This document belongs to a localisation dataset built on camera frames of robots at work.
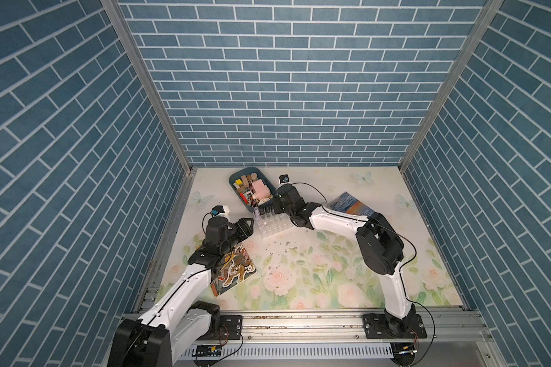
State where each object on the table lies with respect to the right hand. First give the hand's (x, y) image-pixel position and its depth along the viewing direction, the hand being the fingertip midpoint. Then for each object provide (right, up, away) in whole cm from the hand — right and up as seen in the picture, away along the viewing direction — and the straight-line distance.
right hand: (278, 197), depth 95 cm
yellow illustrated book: (-16, -26, -9) cm, 32 cm away
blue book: (+32, -4, +10) cm, 34 cm away
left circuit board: (-22, -48, -23) cm, 57 cm away
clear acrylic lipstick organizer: (-3, -11, +1) cm, 12 cm away
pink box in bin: (-8, +4, +8) cm, 12 cm away
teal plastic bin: (-12, +4, +10) cm, 17 cm away
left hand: (-8, -9, -12) cm, 17 cm away
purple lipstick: (-9, -6, -1) cm, 11 cm away
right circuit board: (+40, -47, -25) cm, 67 cm away
